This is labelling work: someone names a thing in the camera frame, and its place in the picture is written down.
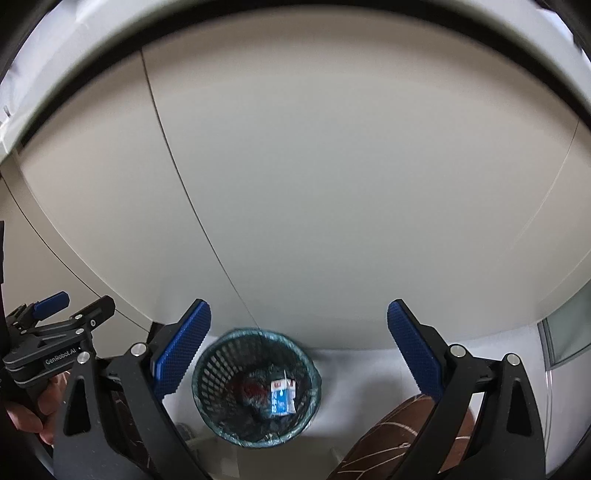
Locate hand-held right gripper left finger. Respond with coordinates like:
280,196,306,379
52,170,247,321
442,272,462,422
53,298,213,480

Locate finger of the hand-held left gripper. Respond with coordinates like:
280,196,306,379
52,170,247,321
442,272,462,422
7,291,71,330
21,295,116,344

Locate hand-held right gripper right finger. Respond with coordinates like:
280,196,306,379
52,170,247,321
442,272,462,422
383,299,548,480

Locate black mesh waste bin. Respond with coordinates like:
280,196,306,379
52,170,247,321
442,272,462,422
191,328,322,449

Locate person's left hand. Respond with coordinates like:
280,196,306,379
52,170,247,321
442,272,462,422
7,369,75,446

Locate beige cabinet door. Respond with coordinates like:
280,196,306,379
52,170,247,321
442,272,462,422
522,120,591,324
0,44,262,333
141,14,591,352
0,178,153,333

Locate person's left brown slipper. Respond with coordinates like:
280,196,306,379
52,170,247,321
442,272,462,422
108,390,155,480

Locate dark crumpled bag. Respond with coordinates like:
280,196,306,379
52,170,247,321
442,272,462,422
231,369,278,423

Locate blue and white carton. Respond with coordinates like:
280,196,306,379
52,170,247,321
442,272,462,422
269,376,296,415

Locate glass sliding door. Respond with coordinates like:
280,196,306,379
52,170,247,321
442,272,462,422
538,281,591,370

